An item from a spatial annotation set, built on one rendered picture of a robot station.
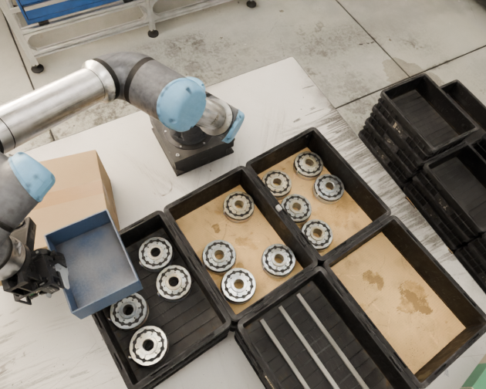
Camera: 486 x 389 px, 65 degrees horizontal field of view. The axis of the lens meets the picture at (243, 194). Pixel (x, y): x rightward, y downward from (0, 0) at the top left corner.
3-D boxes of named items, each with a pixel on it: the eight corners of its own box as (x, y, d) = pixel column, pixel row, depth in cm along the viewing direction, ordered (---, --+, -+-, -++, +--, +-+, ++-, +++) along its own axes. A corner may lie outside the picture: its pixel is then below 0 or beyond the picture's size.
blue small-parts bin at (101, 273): (53, 245, 94) (42, 235, 88) (113, 220, 98) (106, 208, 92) (80, 319, 86) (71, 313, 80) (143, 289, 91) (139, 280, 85)
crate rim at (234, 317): (162, 211, 118) (160, 208, 115) (242, 167, 127) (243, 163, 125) (234, 324, 103) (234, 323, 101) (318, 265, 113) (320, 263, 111)
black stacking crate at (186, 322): (79, 272, 117) (65, 261, 107) (165, 224, 126) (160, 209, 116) (139, 394, 103) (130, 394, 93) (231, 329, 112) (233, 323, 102)
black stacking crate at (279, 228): (166, 224, 126) (162, 208, 116) (241, 182, 135) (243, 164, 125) (232, 329, 112) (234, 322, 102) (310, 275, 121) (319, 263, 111)
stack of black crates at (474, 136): (402, 120, 240) (420, 95, 220) (437, 104, 249) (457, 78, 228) (446, 169, 225) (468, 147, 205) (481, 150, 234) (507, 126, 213)
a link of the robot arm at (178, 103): (216, 96, 135) (140, 49, 82) (251, 116, 132) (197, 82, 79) (200, 126, 137) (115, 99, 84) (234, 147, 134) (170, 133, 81)
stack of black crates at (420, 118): (351, 143, 229) (379, 90, 190) (389, 126, 238) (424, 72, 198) (393, 197, 214) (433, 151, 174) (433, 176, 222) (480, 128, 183)
